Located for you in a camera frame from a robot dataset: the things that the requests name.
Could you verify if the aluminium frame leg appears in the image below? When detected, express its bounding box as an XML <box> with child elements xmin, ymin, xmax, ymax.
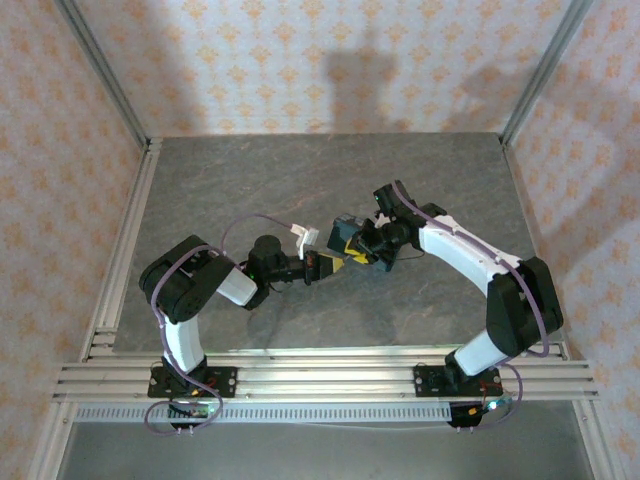
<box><xmin>25</xmin><ymin>399</ymin><xmax>82</xmax><ymax>480</ymax></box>
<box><xmin>569</xmin><ymin>399</ymin><xmax>619</xmax><ymax>480</ymax></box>

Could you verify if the aluminium front rail beam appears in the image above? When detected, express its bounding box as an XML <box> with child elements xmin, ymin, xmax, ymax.
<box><xmin>49</xmin><ymin>348</ymin><xmax>602</xmax><ymax>402</ymax></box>

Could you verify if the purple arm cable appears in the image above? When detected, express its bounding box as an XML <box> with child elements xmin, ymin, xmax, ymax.
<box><xmin>391</xmin><ymin>179</ymin><xmax>552</xmax><ymax>432</ymax></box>
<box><xmin>143</xmin><ymin>213</ymin><xmax>301</xmax><ymax>437</ymax></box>

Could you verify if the slotted grey cable duct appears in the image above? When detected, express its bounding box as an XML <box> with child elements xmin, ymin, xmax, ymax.
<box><xmin>74</xmin><ymin>402</ymin><xmax>462</xmax><ymax>425</ymax></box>

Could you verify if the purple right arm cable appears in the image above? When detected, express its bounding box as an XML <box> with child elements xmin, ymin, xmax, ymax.
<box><xmin>391</xmin><ymin>179</ymin><xmax>552</xmax><ymax>432</ymax></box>

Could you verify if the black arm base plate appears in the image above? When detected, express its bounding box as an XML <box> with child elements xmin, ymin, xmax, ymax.
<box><xmin>413</xmin><ymin>365</ymin><xmax>503</xmax><ymax>400</ymax></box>
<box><xmin>148</xmin><ymin>365</ymin><xmax>239</xmax><ymax>400</ymax></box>

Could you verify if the aluminium side rail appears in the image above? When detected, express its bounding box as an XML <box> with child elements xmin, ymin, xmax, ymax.
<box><xmin>79</xmin><ymin>139</ymin><xmax>162</xmax><ymax>362</ymax></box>

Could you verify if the small circuit board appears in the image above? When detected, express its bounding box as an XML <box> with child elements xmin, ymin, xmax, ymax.
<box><xmin>468</xmin><ymin>396</ymin><xmax>517</xmax><ymax>420</ymax></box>
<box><xmin>171</xmin><ymin>399</ymin><xmax>222</xmax><ymax>422</ymax></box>

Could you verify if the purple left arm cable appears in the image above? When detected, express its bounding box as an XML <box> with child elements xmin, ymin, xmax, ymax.
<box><xmin>143</xmin><ymin>213</ymin><xmax>301</xmax><ymax>437</ymax></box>

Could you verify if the aluminium frame post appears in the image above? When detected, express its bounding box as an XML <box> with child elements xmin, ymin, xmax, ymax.
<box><xmin>53</xmin><ymin>0</ymin><xmax>151</xmax><ymax>147</ymax></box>
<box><xmin>499</xmin><ymin>0</ymin><xmax>597</xmax><ymax>147</ymax></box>

